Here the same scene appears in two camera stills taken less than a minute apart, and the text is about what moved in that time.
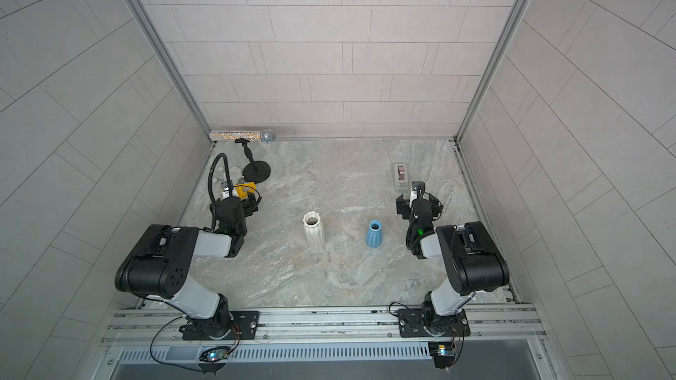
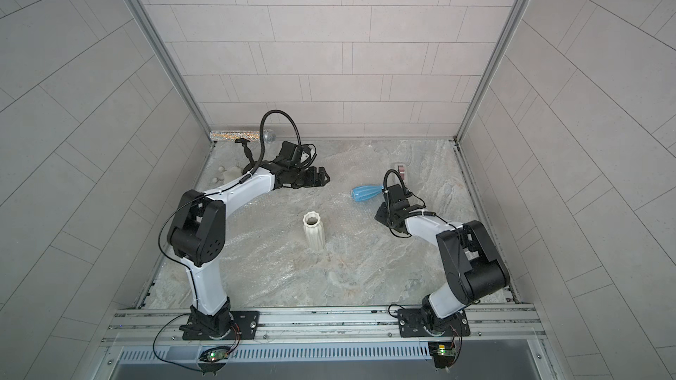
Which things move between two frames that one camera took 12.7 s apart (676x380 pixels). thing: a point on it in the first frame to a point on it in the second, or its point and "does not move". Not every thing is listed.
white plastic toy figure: (235, 172) does not move
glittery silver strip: (231, 135) does not move
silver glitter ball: (268, 135) does not move
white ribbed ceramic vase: (315, 231) does not move
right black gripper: (405, 205) to (381, 214)
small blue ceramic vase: (374, 235) to (364, 192)
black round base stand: (255, 171) does not move
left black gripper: (247, 208) to (312, 182)
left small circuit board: (215, 354) does not move
